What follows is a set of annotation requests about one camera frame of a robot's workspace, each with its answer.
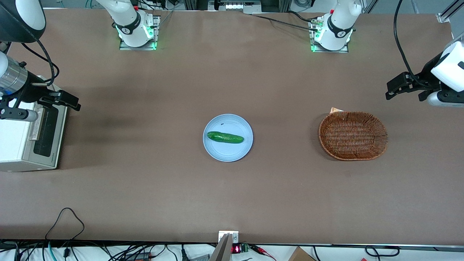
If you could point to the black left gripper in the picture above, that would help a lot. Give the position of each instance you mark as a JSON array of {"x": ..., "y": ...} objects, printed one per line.
[{"x": 426, "y": 74}]

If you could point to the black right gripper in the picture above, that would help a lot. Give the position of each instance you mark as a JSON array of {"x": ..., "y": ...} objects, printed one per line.
[{"x": 32, "y": 88}]

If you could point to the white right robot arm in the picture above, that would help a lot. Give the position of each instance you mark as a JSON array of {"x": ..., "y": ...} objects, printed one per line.
[{"x": 127, "y": 21}]

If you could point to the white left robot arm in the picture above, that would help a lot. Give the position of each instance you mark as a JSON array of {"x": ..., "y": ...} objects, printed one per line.
[{"x": 339, "y": 25}]

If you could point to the white toaster oven body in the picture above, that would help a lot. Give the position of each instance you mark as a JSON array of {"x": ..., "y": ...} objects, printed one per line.
[{"x": 11, "y": 141}]

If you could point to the brown wicker basket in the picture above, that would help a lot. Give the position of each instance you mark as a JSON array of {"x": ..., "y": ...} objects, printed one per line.
[{"x": 353, "y": 136}]

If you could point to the orange paper basket tag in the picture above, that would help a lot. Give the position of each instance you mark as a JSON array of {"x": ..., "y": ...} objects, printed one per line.
[{"x": 335, "y": 110}]

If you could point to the green cucumber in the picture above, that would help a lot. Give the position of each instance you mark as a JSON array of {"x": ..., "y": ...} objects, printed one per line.
[{"x": 224, "y": 137}]

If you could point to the light blue plate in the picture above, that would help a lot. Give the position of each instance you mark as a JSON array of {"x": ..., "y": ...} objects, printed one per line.
[{"x": 228, "y": 152}]

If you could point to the grey power strip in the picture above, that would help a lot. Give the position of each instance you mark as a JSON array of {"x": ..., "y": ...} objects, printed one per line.
[{"x": 233, "y": 5}]

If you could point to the brown cardboard box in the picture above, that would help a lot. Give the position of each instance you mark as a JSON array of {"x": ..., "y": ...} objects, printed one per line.
[{"x": 300, "y": 255}]

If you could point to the red alligator clip leads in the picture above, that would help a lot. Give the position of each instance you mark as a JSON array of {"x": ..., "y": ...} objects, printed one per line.
[{"x": 262, "y": 251}]

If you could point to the red digit display module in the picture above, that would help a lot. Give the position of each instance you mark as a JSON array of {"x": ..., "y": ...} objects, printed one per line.
[{"x": 236, "y": 249}]

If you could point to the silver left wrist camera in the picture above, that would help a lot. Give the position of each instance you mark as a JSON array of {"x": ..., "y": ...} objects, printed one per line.
[{"x": 444, "y": 98}]

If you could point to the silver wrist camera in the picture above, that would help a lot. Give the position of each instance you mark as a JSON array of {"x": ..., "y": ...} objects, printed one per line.
[
  {"x": 444, "y": 98},
  {"x": 18, "y": 115}
]

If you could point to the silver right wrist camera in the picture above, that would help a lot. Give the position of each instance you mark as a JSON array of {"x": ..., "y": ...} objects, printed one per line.
[{"x": 18, "y": 115}]

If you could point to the aluminium frame profile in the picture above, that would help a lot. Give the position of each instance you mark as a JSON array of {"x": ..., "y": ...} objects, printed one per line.
[{"x": 447, "y": 12}]

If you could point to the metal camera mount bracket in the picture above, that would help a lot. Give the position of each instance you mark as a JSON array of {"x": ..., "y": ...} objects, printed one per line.
[{"x": 226, "y": 243}]

